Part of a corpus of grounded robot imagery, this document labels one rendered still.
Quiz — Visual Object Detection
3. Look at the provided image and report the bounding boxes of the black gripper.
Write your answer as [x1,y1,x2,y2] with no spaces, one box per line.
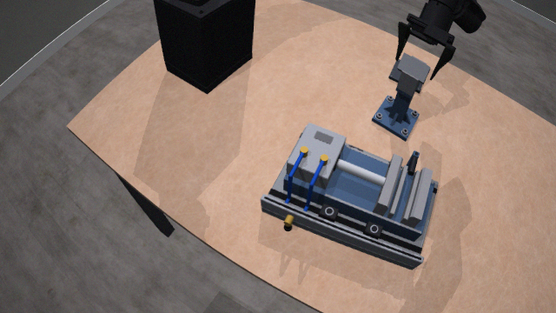
[395,0,456,80]

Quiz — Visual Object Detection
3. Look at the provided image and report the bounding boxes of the grey flat bar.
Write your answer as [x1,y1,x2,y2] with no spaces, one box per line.
[387,165,408,219]
[400,170,420,224]

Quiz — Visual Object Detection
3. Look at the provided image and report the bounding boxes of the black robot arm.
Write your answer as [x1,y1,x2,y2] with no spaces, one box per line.
[179,0,486,34]

